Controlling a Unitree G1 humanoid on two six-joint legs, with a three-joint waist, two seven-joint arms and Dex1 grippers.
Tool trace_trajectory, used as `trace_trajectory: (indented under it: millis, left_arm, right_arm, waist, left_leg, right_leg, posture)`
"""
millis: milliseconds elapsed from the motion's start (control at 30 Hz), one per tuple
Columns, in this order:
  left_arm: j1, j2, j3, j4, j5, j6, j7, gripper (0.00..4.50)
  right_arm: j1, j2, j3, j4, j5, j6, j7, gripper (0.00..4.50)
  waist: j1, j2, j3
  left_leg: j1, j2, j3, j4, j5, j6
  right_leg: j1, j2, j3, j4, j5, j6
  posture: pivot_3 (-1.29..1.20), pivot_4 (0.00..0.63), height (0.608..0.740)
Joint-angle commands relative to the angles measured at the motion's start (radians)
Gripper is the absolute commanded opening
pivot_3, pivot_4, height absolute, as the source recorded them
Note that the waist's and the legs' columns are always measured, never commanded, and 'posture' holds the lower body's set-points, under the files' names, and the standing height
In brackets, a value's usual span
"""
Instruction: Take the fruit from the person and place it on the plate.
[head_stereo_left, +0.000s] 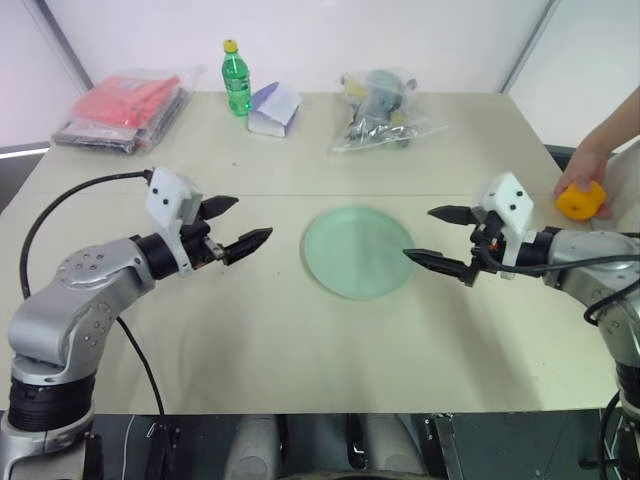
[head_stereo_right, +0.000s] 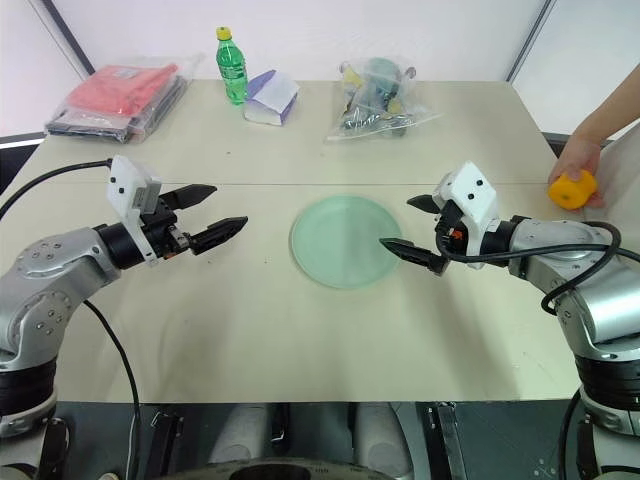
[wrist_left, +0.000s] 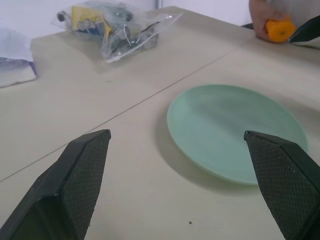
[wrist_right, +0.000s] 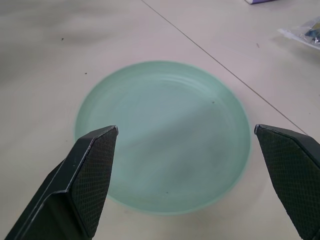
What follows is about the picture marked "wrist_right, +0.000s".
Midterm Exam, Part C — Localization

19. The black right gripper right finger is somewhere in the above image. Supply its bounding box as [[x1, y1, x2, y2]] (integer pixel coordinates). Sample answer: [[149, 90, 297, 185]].
[[253, 123, 320, 240]]

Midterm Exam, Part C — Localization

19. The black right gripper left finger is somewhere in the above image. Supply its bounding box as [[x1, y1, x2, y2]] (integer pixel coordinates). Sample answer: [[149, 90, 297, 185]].
[[0, 125, 120, 240]]

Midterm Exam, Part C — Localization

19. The light green round plate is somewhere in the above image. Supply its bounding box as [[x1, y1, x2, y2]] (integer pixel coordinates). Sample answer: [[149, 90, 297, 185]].
[[74, 59, 252, 216]]

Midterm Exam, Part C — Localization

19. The clear plastic bag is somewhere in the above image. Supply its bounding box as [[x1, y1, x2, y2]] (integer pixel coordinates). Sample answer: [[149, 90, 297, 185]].
[[277, 17, 320, 50]]

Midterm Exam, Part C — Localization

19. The purple and white box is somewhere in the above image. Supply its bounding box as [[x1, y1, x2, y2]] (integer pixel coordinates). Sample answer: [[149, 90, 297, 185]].
[[245, 0, 278, 6]]

